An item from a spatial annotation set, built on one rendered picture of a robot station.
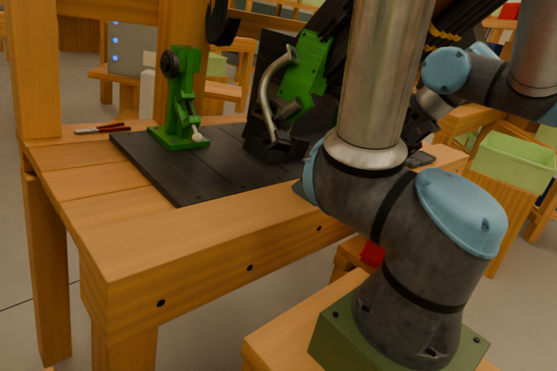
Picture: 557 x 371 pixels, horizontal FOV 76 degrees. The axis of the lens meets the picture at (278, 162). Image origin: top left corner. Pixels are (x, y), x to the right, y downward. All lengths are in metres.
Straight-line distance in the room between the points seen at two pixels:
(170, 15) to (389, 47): 0.85
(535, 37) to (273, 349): 0.54
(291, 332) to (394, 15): 0.49
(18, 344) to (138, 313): 1.11
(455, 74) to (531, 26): 0.16
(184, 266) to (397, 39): 0.50
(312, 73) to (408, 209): 0.65
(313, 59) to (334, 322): 0.72
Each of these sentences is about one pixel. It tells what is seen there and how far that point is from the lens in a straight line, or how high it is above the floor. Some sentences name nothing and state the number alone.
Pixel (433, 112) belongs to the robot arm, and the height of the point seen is 1.19.
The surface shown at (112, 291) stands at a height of 0.88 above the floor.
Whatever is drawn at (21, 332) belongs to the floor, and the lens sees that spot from 1.81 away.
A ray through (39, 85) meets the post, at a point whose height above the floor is 1.02.
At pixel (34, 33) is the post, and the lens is 1.06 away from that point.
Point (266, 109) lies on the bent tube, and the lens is 1.08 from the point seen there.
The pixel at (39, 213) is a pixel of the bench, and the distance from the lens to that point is 1.24.
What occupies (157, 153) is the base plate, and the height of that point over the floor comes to 0.90.
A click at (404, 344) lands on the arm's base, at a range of 0.54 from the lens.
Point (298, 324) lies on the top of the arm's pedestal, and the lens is 0.66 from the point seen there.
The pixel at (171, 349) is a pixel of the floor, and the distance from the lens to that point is 1.67.
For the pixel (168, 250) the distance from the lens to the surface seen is 0.67.
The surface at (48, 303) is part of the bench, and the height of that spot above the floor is 0.30.
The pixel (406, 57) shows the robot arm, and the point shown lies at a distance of 0.43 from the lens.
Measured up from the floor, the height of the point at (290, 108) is 1.07.
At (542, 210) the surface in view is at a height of 0.28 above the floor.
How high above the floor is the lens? 1.32
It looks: 23 degrees down
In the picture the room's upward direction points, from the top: 12 degrees clockwise
